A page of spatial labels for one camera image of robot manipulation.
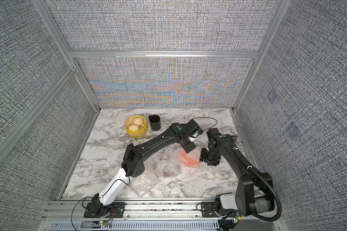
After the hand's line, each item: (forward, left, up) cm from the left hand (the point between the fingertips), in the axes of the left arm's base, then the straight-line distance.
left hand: (192, 144), depth 88 cm
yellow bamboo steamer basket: (+14, +33, -6) cm, 37 cm away
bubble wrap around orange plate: (-10, +9, -5) cm, 14 cm away
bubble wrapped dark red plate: (-9, +15, -4) cm, 18 cm away
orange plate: (-7, 0, -5) cm, 9 cm away
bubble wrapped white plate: (-21, +29, -5) cm, 36 cm away
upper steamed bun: (+24, +36, -4) cm, 43 cm away
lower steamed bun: (+17, +38, -3) cm, 42 cm away
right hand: (-10, -5, 0) cm, 11 cm away
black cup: (+19, +23, -1) cm, 30 cm away
